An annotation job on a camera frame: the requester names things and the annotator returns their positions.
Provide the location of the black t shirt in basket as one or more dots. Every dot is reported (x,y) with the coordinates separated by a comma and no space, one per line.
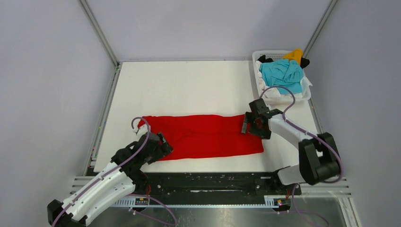
(303,63)

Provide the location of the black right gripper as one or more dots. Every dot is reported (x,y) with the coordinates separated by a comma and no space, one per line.
(250,119)

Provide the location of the teal t shirt in basket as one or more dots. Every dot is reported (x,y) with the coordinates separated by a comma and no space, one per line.
(283,73)

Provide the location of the red t shirt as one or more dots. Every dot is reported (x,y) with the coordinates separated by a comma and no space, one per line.
(204,136)

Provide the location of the white plastic laundry basket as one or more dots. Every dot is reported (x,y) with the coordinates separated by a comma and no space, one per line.
(275,55)

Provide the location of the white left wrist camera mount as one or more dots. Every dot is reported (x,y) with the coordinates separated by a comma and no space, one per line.
(140,130)

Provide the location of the yellow t shirt in basket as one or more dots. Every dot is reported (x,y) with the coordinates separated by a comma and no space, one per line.
(295,55)

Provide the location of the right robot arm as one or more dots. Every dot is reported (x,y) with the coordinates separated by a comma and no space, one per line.
(317,153)

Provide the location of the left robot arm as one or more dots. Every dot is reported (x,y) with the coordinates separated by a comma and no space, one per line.
(121,176)

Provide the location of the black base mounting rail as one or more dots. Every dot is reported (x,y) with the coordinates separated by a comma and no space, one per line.
(213,185)

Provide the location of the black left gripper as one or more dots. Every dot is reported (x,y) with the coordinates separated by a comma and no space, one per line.
(164,149)

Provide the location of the white slotted cable duct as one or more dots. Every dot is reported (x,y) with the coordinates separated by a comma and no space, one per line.
(230,202)

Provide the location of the aluminium frame rails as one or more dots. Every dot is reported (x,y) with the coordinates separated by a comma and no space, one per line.
(321,190)

